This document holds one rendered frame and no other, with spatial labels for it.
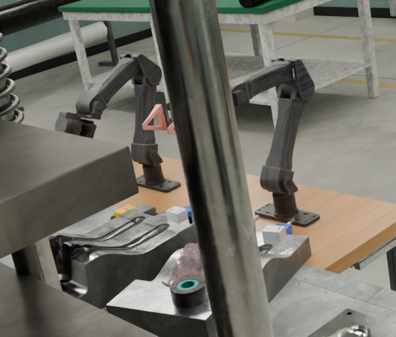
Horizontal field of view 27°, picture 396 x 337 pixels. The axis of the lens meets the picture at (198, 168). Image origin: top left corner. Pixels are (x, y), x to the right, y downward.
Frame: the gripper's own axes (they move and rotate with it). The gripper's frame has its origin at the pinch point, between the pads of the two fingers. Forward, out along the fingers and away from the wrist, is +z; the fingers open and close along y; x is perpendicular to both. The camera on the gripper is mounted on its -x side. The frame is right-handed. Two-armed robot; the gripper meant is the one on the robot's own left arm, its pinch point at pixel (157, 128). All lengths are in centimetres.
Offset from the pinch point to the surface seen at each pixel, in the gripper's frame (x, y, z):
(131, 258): 31.0, -5.6, 12.8
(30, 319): -10, 71, 76
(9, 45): 88, -646, -302
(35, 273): -10, 60, 69
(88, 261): 26.2, -5.9, 24.6
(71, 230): 40, -56, 0
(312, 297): 40, 37, -6
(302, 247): 35.8, 23.8, -17.9
